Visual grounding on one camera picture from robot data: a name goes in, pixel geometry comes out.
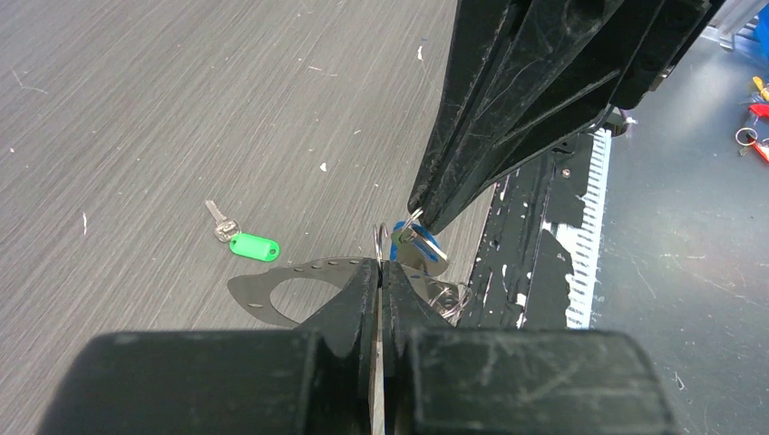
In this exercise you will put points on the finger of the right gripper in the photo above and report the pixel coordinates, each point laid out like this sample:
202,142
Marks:
480,30
571,62

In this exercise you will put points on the silver key with green tag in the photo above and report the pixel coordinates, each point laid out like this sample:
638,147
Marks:
226,228

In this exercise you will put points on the blue key tag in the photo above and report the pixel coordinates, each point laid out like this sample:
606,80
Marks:
424,236

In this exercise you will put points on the white slotted cable duct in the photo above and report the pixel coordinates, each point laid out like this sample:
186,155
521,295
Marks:
586,176

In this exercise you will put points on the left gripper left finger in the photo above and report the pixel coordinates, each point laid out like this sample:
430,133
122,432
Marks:
311,379

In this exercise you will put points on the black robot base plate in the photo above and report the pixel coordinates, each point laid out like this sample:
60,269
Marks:
519,276

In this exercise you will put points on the red key tag on tray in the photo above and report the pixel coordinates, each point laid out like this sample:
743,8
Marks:
752,137

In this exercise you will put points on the green key tag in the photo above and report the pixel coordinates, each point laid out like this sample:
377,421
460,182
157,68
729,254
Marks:
254,247

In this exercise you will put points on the silver key with blue tag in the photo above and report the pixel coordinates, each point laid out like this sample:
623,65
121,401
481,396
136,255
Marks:
419,252

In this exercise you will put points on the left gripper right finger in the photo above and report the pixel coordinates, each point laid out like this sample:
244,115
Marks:
441,379

